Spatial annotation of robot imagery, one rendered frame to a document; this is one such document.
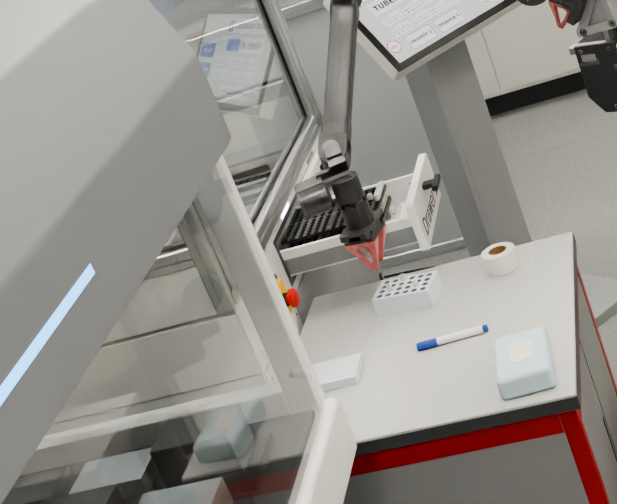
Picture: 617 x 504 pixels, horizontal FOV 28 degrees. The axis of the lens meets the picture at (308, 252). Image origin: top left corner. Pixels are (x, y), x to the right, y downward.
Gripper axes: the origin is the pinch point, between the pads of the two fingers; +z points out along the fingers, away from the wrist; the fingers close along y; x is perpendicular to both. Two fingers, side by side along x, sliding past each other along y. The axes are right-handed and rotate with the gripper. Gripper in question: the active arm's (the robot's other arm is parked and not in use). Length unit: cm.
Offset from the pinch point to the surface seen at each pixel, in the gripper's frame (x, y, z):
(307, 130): -34, -56, -12
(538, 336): 38.6, 27.1, 5.9
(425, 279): 7.7, -2.7, 7.0
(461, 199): -28, -118, 41
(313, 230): -18.8, -13.8, -3.4
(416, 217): 6.6, -11.2, -3.2
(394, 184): -6.9, -34.8, -1.7
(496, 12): -3, -128, -9
